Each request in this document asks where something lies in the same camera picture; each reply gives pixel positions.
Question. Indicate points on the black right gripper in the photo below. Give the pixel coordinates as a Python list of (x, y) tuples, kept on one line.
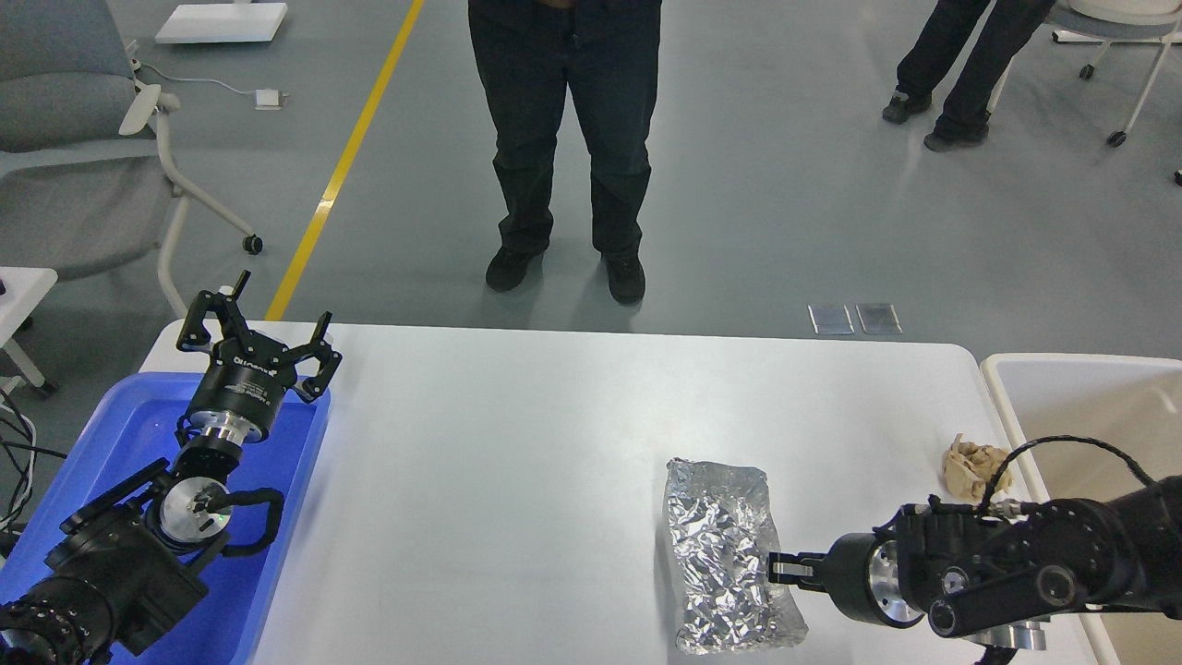
[(860, 574)]

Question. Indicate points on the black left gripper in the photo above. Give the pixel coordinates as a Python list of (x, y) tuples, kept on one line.
[(242, 392)]

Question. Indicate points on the silver foil bag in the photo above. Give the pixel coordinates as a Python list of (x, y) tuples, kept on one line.
[(719, 533)]

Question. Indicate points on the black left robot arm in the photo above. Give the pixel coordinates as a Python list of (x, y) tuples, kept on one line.
[(127, 570)]

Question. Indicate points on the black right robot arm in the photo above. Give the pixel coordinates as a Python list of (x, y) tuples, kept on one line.
[(993, 572)]

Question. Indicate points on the blue plastic tray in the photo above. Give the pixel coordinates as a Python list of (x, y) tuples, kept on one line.
[(135, 425)]

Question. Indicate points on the crumpled brown paper ball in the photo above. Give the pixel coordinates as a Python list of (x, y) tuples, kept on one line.
[(967, 467)]

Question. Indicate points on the grey office chair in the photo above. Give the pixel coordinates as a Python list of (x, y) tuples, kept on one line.
[(110, 191)]

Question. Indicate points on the left metal floor plate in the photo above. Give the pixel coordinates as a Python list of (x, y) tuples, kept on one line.
[(831, 319)]

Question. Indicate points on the metal floor plate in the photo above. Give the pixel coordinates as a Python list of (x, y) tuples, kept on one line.
[(879, 319), (831, 319)]

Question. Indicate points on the white side table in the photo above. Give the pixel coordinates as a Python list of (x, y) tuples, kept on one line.
[(24, 289)]

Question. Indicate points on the right metal floor plate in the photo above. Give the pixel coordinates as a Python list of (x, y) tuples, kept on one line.
[(879, 319)]

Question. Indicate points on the white plastic bin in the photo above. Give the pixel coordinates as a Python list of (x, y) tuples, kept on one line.
[(1133, 403)]

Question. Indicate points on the white chair on casters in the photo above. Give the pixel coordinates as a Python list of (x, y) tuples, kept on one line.
[(1110, 22)]

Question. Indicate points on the white power adapter with cable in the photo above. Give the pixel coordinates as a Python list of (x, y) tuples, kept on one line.
[(262, 98)]

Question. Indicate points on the white flat base plate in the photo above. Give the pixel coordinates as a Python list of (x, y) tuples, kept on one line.
[(245, 22)]

